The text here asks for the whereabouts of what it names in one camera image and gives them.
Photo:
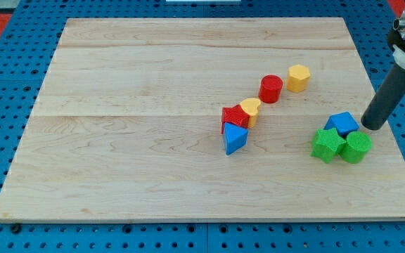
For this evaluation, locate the blue cube block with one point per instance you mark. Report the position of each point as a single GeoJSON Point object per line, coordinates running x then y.
{"type": "Point", "coordinates": [343, 123]}

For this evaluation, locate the red cylinder block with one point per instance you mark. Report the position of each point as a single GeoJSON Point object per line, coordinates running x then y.
{"type": "Point", "coordinates": [270, 88]}

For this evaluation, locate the red star block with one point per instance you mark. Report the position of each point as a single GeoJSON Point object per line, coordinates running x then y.
{"type": "Point", "coordinates": [234, 115]}

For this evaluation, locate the green star block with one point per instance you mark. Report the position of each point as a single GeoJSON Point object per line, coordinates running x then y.
{"type": "Point", "coordinates": [326, 144]}

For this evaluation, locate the blue triangle block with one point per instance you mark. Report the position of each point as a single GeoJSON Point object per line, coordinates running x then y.
{"type": "Point", "coordinates": [235, 137]}

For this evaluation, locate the yellow heart block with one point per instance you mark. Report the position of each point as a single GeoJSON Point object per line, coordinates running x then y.
{"type": "Point", "coordinates": [251, 107]}

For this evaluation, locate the green cylinder block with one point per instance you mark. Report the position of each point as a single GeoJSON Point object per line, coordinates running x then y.
{"type": "Point", "coordinates": [358, 144]}

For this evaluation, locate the wooden board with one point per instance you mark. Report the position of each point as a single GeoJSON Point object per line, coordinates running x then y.
{"type": "Point", "coordinates": [126, 127]}

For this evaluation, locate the yellow hexagon block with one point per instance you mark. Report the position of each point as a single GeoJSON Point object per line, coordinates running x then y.
{"type": "Point", "coordinates": [297, 78]}

